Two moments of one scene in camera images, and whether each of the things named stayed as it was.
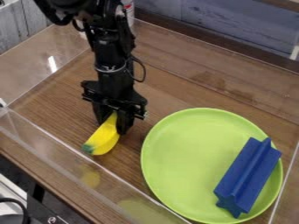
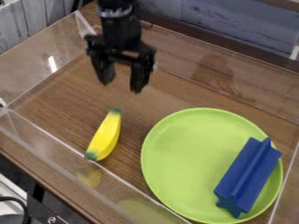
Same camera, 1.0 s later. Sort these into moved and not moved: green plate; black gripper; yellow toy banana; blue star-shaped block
Moved: black gripper; yellow toy banana
Not moved: blue star-shaped block; green plate
